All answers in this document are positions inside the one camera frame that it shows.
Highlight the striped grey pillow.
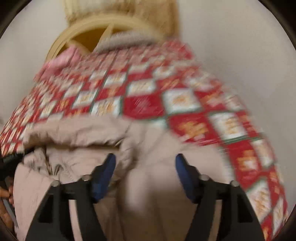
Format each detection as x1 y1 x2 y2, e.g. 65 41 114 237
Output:
93 31 159 53

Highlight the beige patterned window curtain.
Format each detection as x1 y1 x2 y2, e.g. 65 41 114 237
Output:
62 0 180 37

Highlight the cream round wooden headboard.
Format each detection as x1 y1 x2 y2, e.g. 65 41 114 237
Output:
45 14 165 61

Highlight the red teddy bear bedspread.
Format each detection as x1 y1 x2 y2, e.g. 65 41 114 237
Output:
1 41 287 240

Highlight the person's left hand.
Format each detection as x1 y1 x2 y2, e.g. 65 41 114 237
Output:
0 177 16 232

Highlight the beige quilted puffer coat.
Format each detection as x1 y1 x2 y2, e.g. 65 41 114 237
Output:
13 115 234 240

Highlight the pink folded blanket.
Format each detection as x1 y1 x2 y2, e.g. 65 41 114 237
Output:
34 45 90 82

